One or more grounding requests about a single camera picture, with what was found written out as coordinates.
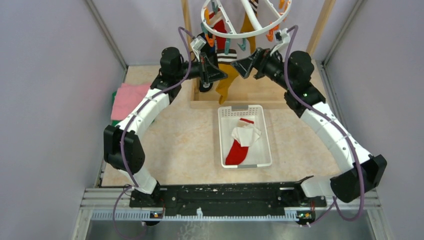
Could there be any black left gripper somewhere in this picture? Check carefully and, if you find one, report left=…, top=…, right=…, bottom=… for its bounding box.
left=174, top=51, right=227, bottom=84

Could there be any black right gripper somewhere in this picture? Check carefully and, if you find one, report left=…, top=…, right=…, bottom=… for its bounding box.
left=230, top=45, right=294, bottom=91

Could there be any black sock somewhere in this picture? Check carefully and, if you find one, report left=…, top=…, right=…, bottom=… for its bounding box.
left=197, top=32, right=216, bottom=93

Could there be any mustard yellow sock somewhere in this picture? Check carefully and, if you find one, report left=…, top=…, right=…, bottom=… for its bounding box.
left=215, top=49, right=239, bottom=105
left=240, top=0, right=259, bottom=54

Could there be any white round clip hanger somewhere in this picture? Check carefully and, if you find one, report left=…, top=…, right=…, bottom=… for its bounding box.
left=200, top=0, right=293, bottom=40

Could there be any red sock white cuff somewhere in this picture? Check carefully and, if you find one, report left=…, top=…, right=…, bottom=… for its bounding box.
left=225, top=118, right=254, bottom=166

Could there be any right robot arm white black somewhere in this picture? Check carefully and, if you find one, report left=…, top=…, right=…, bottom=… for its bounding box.
left=230, top=48, right=387, bottom=206

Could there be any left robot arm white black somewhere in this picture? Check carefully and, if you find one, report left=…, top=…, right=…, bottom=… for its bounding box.
left=103, top=47, right=228, bottom=207

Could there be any pink folded towel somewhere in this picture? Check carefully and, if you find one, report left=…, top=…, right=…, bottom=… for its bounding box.
left=110, top=82, right=153, bottom=121

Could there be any green folded towel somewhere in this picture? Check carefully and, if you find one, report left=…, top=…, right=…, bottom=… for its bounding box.
left=110, top=91, right=157, bottom=127

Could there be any white plastic basket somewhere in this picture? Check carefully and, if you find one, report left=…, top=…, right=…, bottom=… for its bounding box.
left=217, top=104, right=273, bottom=169

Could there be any wooden hanger stand frame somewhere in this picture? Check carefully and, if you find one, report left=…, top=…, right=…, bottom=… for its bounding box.
left=182, top=0, right=336, bottom=109

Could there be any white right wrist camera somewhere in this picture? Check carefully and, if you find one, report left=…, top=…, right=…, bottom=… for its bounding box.
left=270, top=28, right=291, bottom=55

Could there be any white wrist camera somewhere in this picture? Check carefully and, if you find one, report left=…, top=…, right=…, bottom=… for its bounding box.
left=190, top=36, right=207, bottom=62
left=270, top=28, right=291, bottom=55

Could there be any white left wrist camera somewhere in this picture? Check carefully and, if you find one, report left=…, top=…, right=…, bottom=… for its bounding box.
left=190, top=36, right=207, bottom=62

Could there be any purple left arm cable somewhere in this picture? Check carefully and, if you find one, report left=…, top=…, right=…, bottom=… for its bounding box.
left=112, top=26, right=196, bottom=240

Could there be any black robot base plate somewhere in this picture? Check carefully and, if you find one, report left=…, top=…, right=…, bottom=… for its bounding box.
left=129, top=182, right=327, bottom=217

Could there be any aluminium rail frame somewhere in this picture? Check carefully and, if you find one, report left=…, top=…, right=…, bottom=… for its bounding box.
left=72, top=182, right=394, bottom=240

